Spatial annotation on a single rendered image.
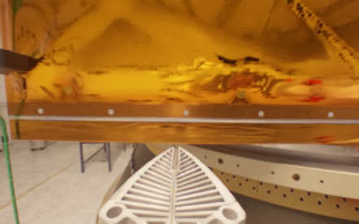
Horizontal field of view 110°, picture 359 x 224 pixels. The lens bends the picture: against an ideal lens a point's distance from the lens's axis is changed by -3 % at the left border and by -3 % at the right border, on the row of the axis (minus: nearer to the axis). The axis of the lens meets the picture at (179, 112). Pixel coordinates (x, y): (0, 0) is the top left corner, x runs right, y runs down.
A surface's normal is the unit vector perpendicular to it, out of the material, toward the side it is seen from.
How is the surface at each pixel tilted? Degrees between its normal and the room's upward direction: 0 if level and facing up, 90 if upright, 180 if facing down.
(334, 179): 90
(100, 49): 92
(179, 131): 90
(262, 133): 90
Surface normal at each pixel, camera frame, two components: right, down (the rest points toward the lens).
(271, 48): 0.08, 0.11
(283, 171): -0.43, 0.07
